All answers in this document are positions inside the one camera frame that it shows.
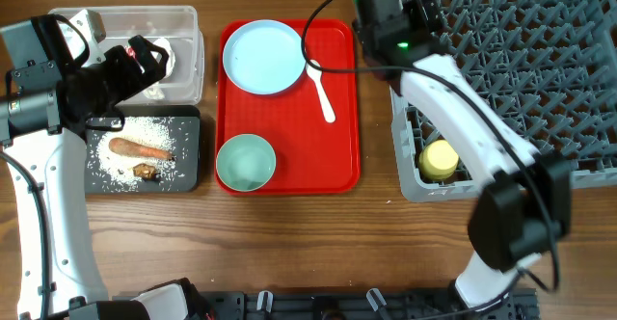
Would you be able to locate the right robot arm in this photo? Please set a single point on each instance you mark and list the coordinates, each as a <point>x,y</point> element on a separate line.
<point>525,203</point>

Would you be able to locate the yellow plastic cup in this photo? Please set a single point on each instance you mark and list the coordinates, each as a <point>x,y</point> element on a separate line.
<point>438,161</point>

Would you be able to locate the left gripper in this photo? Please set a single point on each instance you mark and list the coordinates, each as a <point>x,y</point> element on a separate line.
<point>134,79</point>

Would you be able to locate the white rice grains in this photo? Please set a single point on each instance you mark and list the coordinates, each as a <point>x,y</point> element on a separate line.
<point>108,172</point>

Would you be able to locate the clear plastic bin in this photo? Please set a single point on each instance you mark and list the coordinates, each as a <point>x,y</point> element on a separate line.
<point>174,28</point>

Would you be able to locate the brown food scrap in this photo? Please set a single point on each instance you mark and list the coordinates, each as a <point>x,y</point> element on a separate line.
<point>146,172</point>

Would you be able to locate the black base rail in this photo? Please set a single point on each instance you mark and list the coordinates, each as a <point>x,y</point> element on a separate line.
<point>520,304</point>

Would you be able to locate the red snack wrapper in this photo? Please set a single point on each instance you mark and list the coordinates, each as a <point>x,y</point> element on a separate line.
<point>130,52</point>

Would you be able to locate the white plastic spoon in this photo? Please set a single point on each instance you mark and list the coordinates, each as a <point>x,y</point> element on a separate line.
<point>315,74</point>

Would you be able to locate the orange carrot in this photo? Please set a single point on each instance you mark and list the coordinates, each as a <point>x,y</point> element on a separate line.
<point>127,148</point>

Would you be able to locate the black plastic tray bin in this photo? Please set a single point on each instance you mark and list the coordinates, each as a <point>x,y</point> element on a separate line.
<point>191,113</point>

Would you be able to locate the grey dishwasher rack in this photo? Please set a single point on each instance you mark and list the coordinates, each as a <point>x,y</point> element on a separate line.
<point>548,69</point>

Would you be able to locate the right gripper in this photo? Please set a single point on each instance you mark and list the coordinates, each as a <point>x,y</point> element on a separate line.
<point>413,18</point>

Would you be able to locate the green bowl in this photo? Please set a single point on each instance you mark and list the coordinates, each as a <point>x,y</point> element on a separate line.
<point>246,163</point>

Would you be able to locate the red serving tray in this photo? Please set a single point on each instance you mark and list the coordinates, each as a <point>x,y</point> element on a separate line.
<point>313,156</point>

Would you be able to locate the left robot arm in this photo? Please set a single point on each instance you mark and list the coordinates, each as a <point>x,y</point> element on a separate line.
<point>59,84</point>

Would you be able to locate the light blue plate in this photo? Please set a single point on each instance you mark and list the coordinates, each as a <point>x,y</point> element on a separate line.
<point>263,57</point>

